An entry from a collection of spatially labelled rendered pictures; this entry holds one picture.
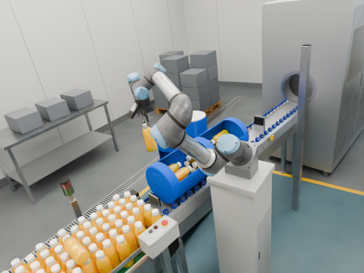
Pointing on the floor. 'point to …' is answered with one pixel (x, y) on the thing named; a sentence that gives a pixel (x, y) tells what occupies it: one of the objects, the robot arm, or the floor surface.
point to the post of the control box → (166, 261)
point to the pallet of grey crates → (191, 80)
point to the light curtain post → (305, 53)
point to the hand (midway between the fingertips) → (145, 124)
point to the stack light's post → (76, 209)
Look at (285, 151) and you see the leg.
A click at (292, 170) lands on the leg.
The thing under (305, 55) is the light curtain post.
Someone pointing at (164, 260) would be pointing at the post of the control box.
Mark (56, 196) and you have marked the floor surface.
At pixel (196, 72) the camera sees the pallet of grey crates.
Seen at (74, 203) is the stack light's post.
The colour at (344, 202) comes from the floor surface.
